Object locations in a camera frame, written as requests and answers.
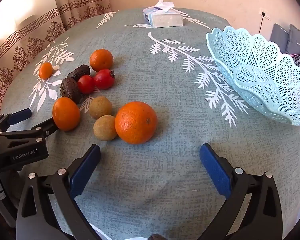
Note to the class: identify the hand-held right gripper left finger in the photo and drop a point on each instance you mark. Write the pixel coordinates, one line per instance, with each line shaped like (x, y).
(86, 170)

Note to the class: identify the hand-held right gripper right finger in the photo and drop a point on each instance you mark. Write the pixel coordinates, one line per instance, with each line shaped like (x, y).
(215, 170)

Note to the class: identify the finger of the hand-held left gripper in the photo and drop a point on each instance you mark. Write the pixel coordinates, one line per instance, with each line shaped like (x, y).
(46, 128)
(20, 115)

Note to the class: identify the dark brown avocado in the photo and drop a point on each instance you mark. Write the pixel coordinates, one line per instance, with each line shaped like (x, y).
(79, 72)
(69, 90)

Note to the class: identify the brown kiwi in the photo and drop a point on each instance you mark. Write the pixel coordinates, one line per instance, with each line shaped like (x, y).
(105, 128)
(100, 107)

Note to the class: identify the red tomato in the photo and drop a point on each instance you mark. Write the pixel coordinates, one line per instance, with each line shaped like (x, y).
(103, 79)
(86, 84)

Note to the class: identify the large orange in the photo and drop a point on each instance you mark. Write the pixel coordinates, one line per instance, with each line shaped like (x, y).
(136, 122)

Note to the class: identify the light blue plastic basket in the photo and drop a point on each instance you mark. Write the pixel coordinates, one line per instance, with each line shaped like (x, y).
(260, 75)

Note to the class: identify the small tangerine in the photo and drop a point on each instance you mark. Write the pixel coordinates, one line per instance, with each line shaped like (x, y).
(45, 70)

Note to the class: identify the beige patterned curtain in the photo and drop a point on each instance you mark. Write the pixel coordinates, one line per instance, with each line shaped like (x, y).
(72, 7)

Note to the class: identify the grey cushion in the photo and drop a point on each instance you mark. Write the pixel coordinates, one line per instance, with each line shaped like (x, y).
(278, 37)
(298, 40)

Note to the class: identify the tissue pack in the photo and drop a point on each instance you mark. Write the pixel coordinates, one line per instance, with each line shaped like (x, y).
(165, 18)

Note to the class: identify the white wall socket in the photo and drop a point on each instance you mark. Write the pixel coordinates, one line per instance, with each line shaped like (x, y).
(265, 15)

